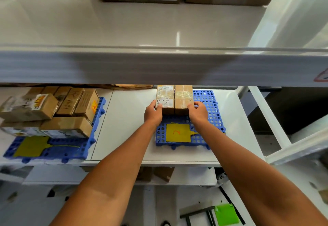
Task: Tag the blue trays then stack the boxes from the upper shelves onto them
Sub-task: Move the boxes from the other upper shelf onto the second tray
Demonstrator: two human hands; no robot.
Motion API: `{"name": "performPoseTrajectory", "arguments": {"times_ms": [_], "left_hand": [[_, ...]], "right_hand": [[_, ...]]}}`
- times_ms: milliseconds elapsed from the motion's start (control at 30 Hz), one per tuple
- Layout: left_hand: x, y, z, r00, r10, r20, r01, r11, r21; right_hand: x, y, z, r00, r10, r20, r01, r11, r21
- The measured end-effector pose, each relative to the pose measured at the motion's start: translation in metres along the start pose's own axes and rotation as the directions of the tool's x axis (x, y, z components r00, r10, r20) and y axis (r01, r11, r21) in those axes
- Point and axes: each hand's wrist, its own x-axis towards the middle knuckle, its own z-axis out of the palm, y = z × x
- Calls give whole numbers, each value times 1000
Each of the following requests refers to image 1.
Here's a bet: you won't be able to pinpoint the white metal shelving rack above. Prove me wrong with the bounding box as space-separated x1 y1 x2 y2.
0 0 328 187

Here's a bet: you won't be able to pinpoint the boxes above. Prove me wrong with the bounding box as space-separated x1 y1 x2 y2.
0 86 100 139

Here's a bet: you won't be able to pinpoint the person's left forearm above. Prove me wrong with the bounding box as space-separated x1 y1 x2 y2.
50 121 161 226

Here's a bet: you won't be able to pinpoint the blue plastic pallet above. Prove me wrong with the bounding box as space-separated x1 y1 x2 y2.
155 89 227 150
3 96 106 164

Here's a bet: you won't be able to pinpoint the grey metal frame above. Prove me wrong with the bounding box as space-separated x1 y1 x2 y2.
179 204 216 226

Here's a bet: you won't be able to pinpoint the person's right forearm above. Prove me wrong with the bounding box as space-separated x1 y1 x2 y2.
193 119 328 226

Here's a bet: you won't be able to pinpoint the red-bordered white sticker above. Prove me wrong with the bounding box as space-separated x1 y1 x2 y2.
314 68 328 82

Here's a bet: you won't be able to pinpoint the taped brown cardboard box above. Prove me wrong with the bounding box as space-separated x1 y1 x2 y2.
155 85 176 115
175 85 194 116

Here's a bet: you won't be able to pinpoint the slim brown cardboard box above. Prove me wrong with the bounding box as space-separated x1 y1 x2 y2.
153 167 176 183

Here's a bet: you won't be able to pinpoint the person's right hand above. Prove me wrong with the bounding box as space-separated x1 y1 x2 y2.
187 101 209 128

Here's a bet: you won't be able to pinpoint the yellow tag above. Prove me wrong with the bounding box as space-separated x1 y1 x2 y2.
166 123 200 143
13 136 81 158

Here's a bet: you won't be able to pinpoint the green plastic sheet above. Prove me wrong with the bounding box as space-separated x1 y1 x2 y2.
215 203 241 226

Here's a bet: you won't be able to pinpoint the person's left hand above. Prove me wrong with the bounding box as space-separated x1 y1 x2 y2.
144 100 164 128

